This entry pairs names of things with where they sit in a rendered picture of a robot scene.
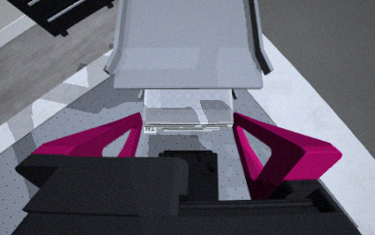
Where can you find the grey perforated base plate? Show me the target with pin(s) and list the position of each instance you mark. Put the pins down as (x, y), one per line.
(104, 104)

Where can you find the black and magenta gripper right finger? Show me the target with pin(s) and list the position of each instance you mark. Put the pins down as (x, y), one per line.
(294, 156)

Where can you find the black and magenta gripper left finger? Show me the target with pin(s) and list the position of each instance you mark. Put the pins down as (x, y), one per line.
(91, 142)

